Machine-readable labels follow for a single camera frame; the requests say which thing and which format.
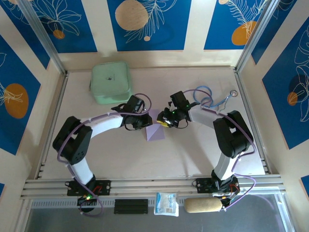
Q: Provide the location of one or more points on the lilac square paper sheet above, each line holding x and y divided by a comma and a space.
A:
155, 133

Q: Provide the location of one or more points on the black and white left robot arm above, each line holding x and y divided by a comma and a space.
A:
103, 124

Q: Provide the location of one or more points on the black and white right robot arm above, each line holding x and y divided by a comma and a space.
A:
231, 137

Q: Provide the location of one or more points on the mint green zip case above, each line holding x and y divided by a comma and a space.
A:
108, 81

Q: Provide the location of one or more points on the blue stethoscope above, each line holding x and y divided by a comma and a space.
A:
233, 92

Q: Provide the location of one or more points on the white blue plastic packet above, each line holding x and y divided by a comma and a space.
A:
166, 204

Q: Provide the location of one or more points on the black ridged block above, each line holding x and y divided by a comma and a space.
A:
130, 206

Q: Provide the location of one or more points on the beige foam roll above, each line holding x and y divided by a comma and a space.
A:
202, 205

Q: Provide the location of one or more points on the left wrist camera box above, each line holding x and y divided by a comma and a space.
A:
144, 110

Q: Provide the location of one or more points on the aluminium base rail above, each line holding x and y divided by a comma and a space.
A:
149, 186

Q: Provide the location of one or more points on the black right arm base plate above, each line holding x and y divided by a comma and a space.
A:
202, 185

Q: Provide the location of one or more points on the aluminium side rail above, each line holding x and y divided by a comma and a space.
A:
251, 116
54, 120

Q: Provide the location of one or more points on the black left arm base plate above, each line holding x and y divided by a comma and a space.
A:
103, 187

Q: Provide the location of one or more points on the aluminium corner post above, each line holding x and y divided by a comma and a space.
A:
41, 33
256, 33

